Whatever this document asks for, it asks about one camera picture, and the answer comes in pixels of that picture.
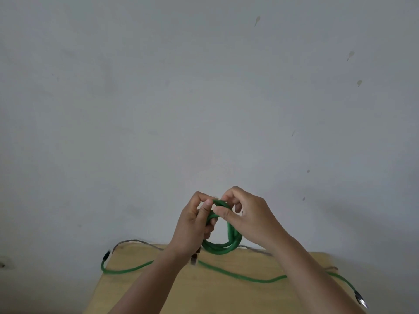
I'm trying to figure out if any person's left hand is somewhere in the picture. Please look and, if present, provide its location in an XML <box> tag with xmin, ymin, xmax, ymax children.
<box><xmin>168</xmin><ymin>191</ymin><xmax>219</xmax><ymax>261</ymax></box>

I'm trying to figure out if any person's right forearm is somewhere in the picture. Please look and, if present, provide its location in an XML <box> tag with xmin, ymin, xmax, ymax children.
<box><xmin>262</xmin><ymin>236</ymin><xmax>364</xmax><ymax>314</ymax></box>

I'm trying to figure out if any long green cable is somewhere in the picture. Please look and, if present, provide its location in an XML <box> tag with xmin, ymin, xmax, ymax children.
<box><xmin>100</xmin><ymin>250</ymin><xmax>369</xmax><ymax>310</ymax></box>

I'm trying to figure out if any person's left forearm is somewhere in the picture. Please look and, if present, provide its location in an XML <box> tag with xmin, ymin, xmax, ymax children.
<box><xmin>107</xmin><ymin>249</ymin><xmax>194</xmax><ymax>314</ymax></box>

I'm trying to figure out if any person's right hand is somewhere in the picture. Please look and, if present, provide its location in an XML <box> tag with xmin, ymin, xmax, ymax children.
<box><xmin>213</xmin><ymin>186</ymin><xmax>292</xmax><ymax>251</ymax></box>

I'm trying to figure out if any thin grey cable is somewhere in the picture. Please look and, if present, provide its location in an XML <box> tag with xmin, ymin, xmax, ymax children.
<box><xmin>112</xmin><ymin>239</ymin><xmax>339</xmax><ymax>272</ymax></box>

